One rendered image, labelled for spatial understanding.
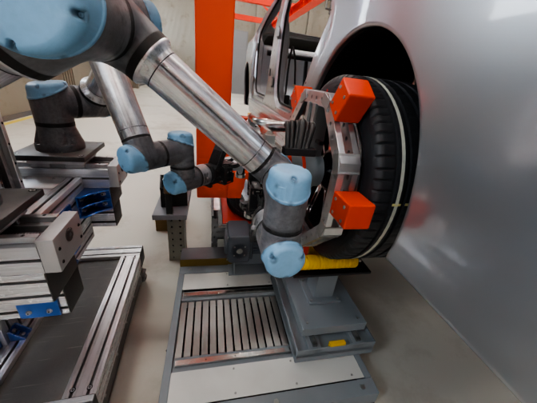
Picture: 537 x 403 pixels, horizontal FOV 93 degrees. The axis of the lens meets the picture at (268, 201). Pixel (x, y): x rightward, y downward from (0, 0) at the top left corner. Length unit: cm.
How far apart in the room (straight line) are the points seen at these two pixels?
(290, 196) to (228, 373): 93
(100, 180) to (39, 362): 64
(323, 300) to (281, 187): 96
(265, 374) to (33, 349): 83
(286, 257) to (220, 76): 99
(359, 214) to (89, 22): 60
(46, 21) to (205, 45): 95
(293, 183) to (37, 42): 34
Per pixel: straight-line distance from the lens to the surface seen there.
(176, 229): 168
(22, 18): 40
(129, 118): 76
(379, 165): 71
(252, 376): 122
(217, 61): 128
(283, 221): 43
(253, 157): 51
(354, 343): 129
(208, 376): 122
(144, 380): 134
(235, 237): 131
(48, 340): 131
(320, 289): 128
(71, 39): 38
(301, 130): 72
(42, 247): 74
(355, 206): 65
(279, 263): 45
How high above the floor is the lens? 114
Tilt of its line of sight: 26 degrees down
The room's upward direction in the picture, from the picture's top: 7 degrees clockwise
